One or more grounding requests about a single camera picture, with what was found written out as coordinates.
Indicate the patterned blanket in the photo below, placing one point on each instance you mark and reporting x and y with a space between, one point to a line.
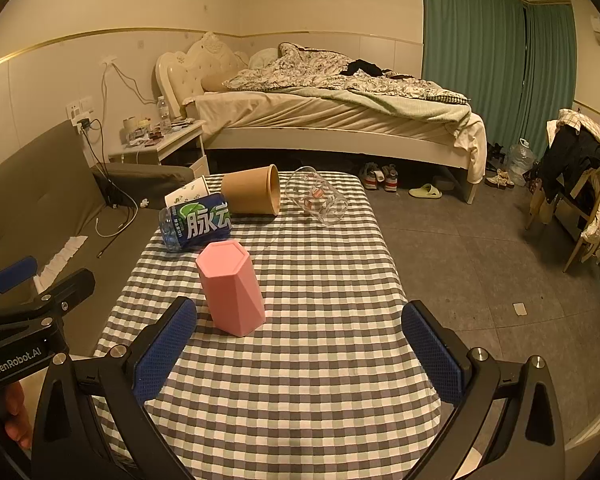
330 75

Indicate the grey sofa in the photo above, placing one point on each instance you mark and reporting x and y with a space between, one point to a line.
30 200

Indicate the black garment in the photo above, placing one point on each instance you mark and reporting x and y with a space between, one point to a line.
365 67

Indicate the pink faceted cup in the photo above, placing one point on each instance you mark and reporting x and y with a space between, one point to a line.
230 290

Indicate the green slipper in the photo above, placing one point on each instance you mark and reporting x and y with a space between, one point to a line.
425 192

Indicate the clear glass cup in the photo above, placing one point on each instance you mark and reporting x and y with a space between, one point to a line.
311 196

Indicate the clear water bottle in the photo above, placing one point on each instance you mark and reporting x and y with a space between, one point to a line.
164 115

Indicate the white bed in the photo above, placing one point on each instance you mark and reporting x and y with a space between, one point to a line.
330 115

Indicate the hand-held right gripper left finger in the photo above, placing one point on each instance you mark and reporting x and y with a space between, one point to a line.
164 355

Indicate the wall power outlet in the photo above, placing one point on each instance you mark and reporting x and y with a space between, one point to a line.
79 112

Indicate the wooden chair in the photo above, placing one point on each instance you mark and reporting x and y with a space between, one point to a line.
592 200

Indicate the white pillow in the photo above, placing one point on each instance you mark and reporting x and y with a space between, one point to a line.
264 57

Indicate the black jacket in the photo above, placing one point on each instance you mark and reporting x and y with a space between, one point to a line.
572 160

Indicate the white nightstand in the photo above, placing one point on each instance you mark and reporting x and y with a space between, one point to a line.
175 147

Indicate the beige pillow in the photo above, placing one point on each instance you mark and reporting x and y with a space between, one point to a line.
215 83

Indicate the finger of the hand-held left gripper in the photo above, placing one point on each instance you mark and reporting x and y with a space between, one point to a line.
15 271
74 286

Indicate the white printed paper cup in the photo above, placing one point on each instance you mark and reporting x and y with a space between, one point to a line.
187 191

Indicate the beige shoes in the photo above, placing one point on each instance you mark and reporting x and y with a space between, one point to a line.
500 179

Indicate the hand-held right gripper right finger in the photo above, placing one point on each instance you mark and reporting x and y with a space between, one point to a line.
434 355

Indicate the person's left hand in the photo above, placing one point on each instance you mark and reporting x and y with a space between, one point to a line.
19 412

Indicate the white tissue paper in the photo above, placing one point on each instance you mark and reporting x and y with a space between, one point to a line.
62 260

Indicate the large water jug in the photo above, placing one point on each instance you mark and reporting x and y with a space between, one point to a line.
522 162

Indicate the grey sneaker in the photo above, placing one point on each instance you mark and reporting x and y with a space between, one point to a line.
370 177
390 179

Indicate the white paper scrap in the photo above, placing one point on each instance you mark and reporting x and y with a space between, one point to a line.
520 309

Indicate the checkered tablecloth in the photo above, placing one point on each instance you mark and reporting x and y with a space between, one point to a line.
305 370

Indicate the blue label plastic bottle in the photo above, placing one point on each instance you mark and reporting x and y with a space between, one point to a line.
200 222

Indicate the brown paper cup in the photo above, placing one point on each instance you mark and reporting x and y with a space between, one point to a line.
247 192

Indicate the green curtain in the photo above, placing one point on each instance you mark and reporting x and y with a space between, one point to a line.
480 60

